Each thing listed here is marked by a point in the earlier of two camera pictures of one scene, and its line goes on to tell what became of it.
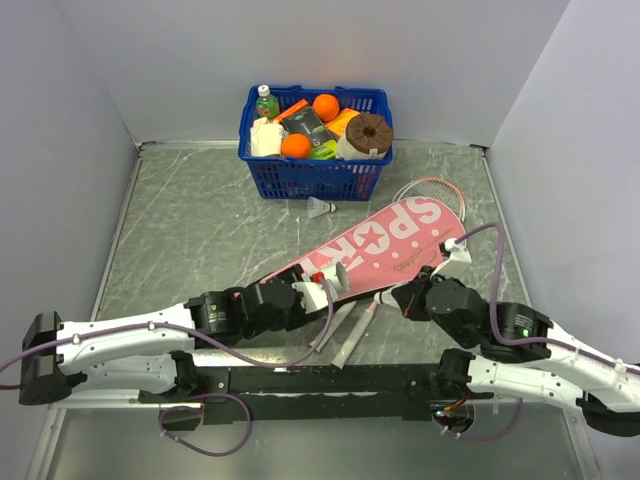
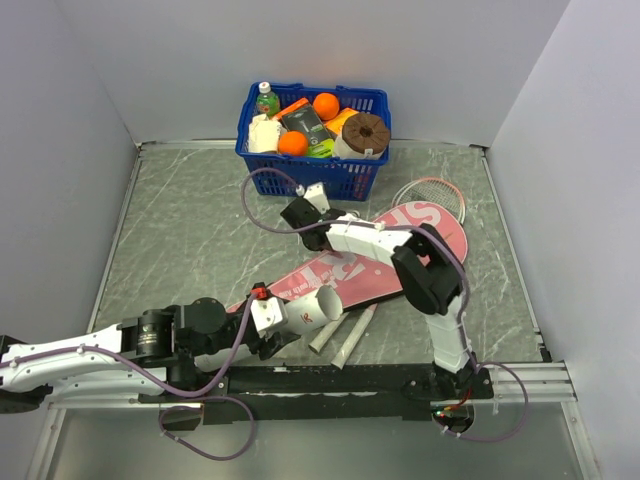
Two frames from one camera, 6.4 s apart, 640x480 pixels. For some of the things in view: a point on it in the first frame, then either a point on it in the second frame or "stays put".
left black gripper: [297, 316] → [266, 348]
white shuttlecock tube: [337, 278] → [303, 313]
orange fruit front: [296, 145] stays put
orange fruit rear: [326, 107] stays put
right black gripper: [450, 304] → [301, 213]
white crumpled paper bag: [266, 137] stays put
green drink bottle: [267, 105] stays put
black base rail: [295, 393] stays put
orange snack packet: [339, 123] stays put
